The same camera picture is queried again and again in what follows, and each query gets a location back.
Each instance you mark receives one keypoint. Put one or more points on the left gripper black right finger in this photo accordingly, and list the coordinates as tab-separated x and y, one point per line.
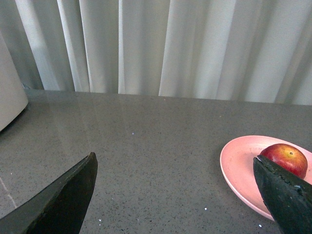
287	197

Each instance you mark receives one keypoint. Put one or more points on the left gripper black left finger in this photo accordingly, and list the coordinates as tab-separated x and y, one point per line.
60	208

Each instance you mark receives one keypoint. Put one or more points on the red apple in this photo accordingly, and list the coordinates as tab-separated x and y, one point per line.
288	157

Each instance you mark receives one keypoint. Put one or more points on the pink plate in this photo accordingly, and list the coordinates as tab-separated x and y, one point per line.
236	162

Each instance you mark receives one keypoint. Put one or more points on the white rounded appliance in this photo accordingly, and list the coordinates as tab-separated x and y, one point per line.
13	99

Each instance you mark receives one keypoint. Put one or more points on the white curtain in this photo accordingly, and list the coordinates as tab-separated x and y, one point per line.
247	50

